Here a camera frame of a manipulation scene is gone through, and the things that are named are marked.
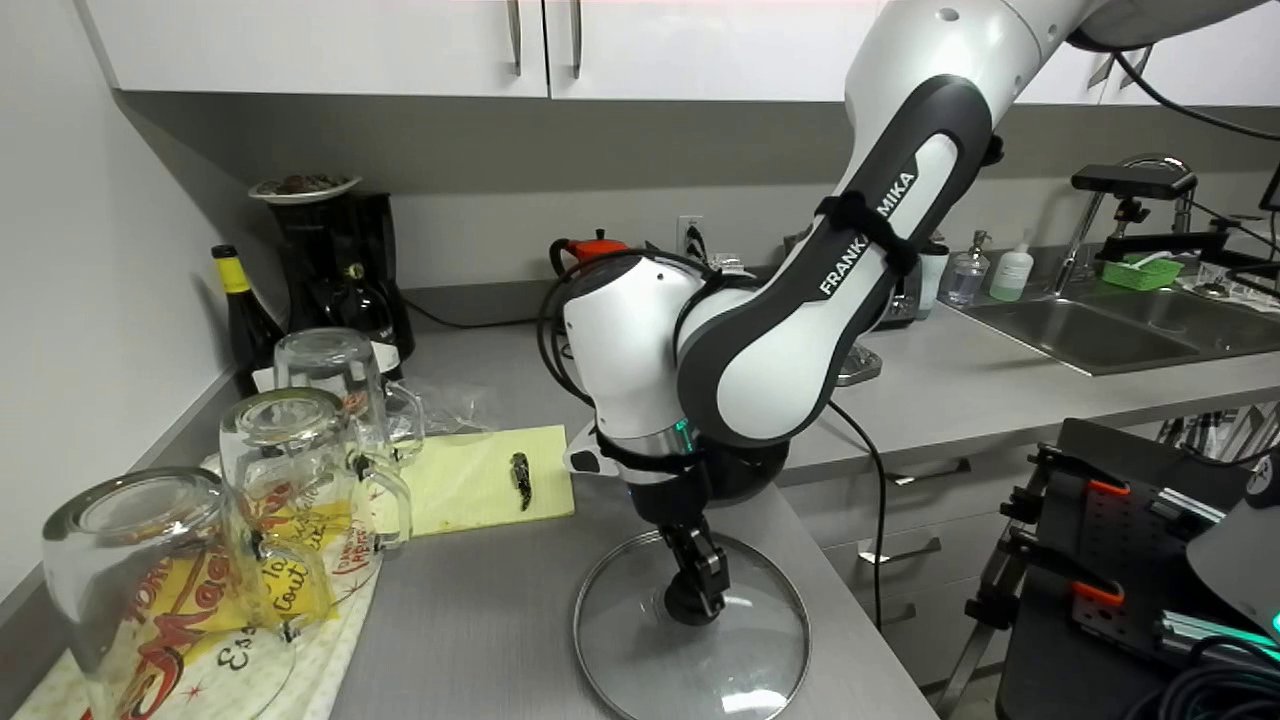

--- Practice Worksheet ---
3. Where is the yellow printed dish towel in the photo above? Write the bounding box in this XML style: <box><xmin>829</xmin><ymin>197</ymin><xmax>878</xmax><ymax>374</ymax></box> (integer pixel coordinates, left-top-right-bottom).
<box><xmin>12</xmin><ymin>422</ymin><xmax>581</xmax><ymax>720</ymax></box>

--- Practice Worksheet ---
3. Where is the glass pot lid black knob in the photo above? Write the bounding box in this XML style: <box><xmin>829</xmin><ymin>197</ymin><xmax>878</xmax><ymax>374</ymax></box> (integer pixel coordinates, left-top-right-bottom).
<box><xmin>568</xmin><ymin>531</ymin><xmax>811</xmax><ymax>720</ymax></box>

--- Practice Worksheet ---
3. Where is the red moka pot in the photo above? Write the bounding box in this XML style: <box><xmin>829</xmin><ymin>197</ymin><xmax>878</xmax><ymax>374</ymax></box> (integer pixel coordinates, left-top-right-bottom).
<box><xmin>550</xmin><ymin>229</ymin><xmax>630</xmax><ymax>275</ymax></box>

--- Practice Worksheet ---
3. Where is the green sponge holder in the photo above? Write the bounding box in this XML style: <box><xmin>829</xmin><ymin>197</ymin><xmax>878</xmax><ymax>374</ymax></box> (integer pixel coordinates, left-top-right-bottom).
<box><xmin>1100</xmin><ymin>255</ymin><xmax>1183</xmax><ymax>291</ymax></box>

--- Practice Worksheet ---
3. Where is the black perforated mounting board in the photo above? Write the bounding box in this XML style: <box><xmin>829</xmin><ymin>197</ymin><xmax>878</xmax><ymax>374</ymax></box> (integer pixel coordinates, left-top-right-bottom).
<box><xmin>995</xmin><ymin>422</ymin><xmax>1280</xmax><ymax>720</ymax></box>

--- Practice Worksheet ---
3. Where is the white soap bottle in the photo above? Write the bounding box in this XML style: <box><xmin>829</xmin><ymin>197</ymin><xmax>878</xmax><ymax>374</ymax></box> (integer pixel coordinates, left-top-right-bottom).
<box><xmin>988</xmin><ymin>245</ymin><xmax>1033</xmax><ymax>301</ymax></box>

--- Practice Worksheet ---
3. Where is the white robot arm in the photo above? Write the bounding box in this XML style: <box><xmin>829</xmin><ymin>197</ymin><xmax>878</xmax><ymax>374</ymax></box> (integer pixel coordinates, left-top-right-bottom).
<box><xmin>550</xmin><ymin>0</ymin><xmax>1261</xmax><ymax>628</ymax></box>

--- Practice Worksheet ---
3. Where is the upturned glass mug near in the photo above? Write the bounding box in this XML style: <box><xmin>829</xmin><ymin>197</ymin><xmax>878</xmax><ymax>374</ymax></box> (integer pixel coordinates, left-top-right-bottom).
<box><xmin>43</xmin><ymin>468</ymin><xmax>291</xmax><ymax>720</ymax></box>

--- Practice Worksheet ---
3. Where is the upturned glass mug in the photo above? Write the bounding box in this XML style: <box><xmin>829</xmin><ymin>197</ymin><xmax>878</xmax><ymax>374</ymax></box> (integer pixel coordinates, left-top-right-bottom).
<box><xmin>222</xmin><ymin>388</ymin><xmax>412</xmax><ymax>635</ymax></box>
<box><xmin>43</xmin><ymin>468</ymin><xmax>291</xmax><ymax>720</ymax></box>
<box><xmin>272</xmin><ymin>327</ymin><xmax>423</xmax><ymax>463</ymax></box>

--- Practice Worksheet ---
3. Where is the dark wine bottle yellow cap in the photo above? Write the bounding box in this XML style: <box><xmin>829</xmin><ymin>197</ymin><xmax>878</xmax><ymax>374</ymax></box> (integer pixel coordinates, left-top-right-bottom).
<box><xmin>214</xmin><ymin>245</ymin><xmax>281</xmax><ymax>397</ymax></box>

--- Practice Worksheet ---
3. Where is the black orange clamp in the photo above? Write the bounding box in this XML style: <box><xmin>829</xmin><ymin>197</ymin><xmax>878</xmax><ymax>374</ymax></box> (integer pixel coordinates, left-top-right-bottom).
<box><xmin>1001</xmin><ymin>444</ymin><xmax>1132</xmax><ymax>567</ymax></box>
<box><xmin>964</xmin><ymin>536</ymin><xmax>1130</xmax><ymax>628</ymax></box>

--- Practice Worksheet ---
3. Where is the black orange clamp upper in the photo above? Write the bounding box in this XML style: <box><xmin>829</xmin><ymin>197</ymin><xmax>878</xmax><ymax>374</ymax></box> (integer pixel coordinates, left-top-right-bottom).
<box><xmin>1001</xmin><ymin>444</ymin><xmax>1132</xmax><ymax>567</ymax></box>

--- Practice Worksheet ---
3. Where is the upturned glass mug far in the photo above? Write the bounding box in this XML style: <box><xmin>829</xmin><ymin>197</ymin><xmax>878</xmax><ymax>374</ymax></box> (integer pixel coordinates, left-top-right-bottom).
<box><xmin>272</xmin><ymin>327</ymin><xmax>423</xmax><ymax>463</ymax></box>

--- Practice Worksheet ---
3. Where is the black power cable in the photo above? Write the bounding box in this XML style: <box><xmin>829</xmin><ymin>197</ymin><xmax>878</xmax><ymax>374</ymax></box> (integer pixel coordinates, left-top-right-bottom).
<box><xmin>817</xmin><ymin>397</ymin><xmax>894</xmax><ymax>633</ymax></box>

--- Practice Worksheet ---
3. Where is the black drip coffee maker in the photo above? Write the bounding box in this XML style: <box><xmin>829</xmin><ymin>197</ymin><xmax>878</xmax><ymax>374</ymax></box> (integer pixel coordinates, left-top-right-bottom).
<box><xmin>253</xmin><ymin>174</ymin><xmax>416</xmax><ymax>360</ymax></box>

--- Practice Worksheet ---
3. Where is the stainless steel sink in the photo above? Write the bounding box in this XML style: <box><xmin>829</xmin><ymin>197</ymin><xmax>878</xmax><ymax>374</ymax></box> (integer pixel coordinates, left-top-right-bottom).
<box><xmin>972</xmin><ymin>291</ymin><xmax>1280</xmax><ymax>378</ymax></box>

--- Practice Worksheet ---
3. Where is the upturned glass mug middle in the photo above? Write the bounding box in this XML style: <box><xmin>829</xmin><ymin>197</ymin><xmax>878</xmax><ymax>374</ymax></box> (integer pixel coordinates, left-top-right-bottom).
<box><xmin>222</xmin><ymin>388</ymin><xmax>412</xmax><ymax>635</ymax></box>

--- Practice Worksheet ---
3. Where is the black orange clamp lower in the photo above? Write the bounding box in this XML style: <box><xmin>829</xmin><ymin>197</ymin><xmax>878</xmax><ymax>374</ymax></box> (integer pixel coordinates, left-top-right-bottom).
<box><xmin>964</xmin><ymin>536</ymin><xmax>1130</xmax><ymax>628</ymax></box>

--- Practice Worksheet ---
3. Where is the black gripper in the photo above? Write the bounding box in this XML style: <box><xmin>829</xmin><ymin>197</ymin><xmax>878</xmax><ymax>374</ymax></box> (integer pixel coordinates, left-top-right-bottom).
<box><xmin>634</xmin><ymin>462</ymin><xmax>727</xmax><ymax>623</ymax></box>

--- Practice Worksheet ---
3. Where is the camera on black stand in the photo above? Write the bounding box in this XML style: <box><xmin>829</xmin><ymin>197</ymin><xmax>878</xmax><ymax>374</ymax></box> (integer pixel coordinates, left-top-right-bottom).
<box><xmin>1060</xmin><ymin>158</ymin><xmax>1230</xmax><ymax>283</ymax></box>

